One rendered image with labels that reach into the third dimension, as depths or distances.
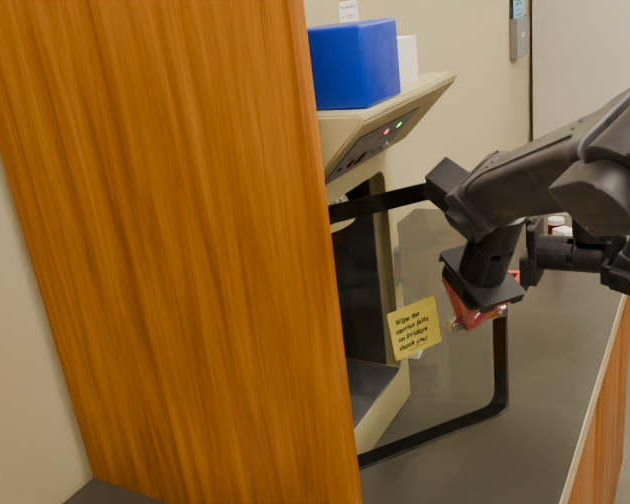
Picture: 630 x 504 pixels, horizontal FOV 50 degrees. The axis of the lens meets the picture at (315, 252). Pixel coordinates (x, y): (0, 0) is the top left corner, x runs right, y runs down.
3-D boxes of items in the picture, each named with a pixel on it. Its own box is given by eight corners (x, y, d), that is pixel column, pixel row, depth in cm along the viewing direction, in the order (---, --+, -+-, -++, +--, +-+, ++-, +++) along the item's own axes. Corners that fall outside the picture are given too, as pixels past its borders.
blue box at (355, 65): (291, 111, 80) (280, 32, 77) (330, 96, 88) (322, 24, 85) (367, 109, 75) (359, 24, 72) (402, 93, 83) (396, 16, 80)
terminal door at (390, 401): (331, 477, 97) (296, 213, 82) (506, 410, 106) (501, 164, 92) (334, 481, 96) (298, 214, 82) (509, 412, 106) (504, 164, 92)
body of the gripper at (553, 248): (532, 215, 112) (579, 217, 109) (533, 271, 116) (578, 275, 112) (523, 228, 107) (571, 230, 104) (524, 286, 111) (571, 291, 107)
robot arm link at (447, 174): (462, 226, 71) (520, 169, 71) (392, 169, 77) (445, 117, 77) (484, 270, 81) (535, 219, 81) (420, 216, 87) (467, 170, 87)
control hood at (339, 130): (282, 200, 81) (271, 117, 78) (390, 139, 107) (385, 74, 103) (369, 204, 75) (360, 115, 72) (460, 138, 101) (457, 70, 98)
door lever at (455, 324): (433, 323, 95) (431, 306, 94) (488, 305, 98) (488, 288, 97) (454, 338, 90) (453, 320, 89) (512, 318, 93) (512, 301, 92)
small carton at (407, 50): (368, 87, 92) (364, 41, 90) (388, 81, 96) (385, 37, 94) (399, 86, 89) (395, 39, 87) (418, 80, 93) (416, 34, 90)
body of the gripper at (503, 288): (479, 317, 82) (494, 275, 77) (436, 262, 88) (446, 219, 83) (523, 303, 84) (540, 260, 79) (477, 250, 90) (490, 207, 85)
